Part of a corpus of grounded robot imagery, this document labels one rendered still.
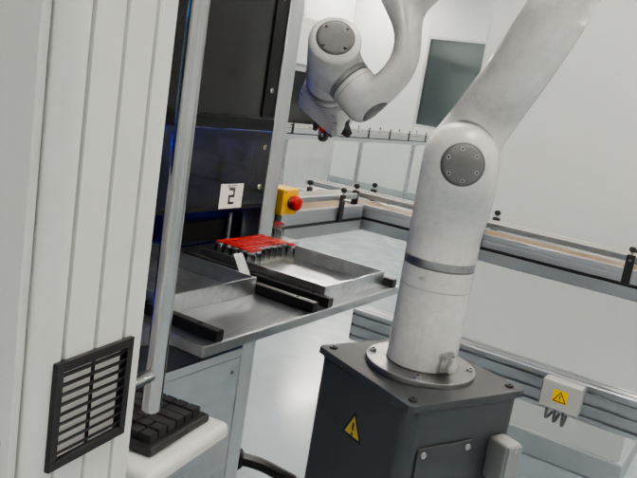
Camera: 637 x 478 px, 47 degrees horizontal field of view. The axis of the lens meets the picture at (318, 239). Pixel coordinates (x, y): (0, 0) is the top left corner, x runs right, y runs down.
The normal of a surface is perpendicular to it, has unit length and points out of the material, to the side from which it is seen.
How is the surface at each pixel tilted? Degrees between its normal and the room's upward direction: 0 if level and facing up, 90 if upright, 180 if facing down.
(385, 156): 90
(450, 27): 90
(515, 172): 90
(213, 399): 90
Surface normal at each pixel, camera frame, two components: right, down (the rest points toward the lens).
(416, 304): -0.59, 0.07
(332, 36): 0.04, -0.28
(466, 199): -0.11, 0.72
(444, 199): -0.31, 0.72
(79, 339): 0.90, 0.22
